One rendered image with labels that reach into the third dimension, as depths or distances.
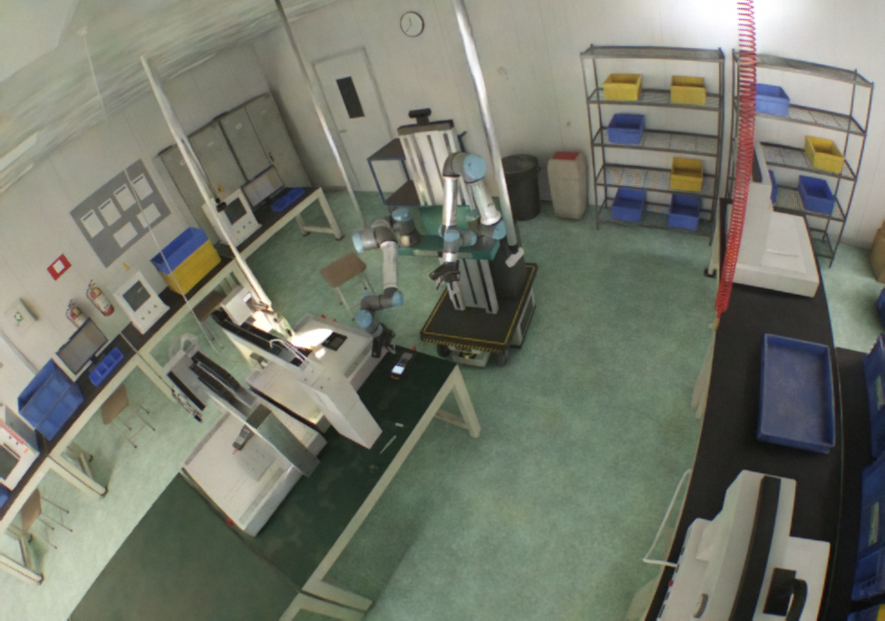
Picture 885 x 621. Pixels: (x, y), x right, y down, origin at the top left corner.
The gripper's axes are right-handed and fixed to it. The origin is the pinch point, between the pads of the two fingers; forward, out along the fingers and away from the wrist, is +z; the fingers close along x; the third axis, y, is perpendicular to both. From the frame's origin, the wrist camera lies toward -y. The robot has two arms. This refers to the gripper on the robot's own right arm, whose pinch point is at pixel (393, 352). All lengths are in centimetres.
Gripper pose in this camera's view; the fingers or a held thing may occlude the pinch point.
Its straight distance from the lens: 225.4
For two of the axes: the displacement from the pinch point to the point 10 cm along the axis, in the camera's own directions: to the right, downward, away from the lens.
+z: 3.5, 5.5, 7.6
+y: 3.5, -8.3, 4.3
